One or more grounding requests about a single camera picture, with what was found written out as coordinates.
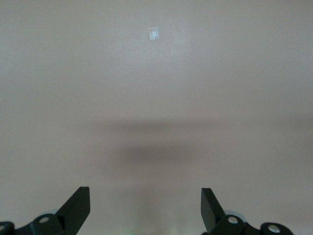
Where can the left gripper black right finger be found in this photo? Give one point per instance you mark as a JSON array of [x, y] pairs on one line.
[[210, 210]]

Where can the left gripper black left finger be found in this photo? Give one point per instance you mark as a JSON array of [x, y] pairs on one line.
[[75, 208]]

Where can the small clear tape piece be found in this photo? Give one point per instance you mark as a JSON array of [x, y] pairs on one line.
[[153, 33]]

